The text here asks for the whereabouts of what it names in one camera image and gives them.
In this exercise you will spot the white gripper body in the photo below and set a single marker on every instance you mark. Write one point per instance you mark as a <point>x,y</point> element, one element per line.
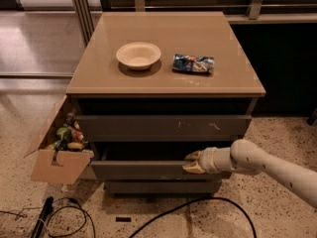
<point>208,160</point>

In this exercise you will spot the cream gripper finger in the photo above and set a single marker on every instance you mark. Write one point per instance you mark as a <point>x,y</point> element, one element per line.
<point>194,168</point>
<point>193,156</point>

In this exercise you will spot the grey drawer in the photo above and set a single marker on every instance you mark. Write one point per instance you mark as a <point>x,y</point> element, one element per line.
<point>163,128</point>
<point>156,170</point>
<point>159,186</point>

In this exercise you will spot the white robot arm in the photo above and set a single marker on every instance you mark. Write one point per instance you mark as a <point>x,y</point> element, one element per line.
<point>246,158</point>

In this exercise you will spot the grey drawer cabinet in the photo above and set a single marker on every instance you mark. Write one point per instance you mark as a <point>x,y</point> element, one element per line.
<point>103,86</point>

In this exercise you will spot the grey bottom drawer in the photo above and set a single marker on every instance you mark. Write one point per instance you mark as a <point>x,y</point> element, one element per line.
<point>159,186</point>

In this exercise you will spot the grey top drawer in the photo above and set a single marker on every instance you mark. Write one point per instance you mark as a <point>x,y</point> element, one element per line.
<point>163,128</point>

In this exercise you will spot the blue crumpled snack bag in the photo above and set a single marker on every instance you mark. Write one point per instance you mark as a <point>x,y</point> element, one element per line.
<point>187,63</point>

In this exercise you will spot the white paper bowl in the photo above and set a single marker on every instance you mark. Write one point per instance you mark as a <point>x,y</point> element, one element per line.
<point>138,55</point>

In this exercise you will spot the red toy item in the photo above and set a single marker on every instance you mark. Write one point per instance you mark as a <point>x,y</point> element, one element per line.
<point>77,136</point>

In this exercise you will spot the yellow toy banana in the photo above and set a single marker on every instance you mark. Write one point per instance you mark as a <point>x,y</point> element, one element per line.
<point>75,146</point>

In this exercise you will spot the green toy item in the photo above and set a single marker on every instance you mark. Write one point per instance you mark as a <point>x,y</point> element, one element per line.
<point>64,133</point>

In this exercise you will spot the cardboard box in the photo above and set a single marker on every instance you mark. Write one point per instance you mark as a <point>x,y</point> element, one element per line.
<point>62,166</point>

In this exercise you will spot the black stick tool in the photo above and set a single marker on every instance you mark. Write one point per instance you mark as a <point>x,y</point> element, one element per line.
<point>46,211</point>

